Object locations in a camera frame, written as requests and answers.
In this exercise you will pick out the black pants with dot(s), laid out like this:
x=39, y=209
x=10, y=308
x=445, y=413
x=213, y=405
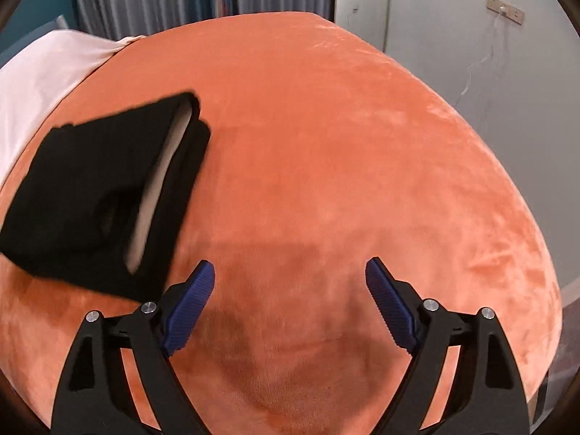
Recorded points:
x=103, y=202

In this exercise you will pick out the blue headboard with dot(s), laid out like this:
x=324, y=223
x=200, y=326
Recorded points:
x=10, y=52

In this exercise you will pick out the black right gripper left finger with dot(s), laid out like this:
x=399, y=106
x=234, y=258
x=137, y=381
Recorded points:
x=118, y=377

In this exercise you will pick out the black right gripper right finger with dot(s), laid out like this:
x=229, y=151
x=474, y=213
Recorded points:
x=462, y=377

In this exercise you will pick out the white bed sheet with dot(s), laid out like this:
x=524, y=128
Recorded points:
x=39, y=77

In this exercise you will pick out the beige wall socket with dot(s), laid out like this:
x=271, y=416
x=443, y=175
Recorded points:
x=506, y=10

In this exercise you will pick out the orange plush bed cover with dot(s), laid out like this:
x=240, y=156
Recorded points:
x=325, y=153

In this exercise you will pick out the white door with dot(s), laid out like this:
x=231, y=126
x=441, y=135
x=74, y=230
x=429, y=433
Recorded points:
x=367, y=19

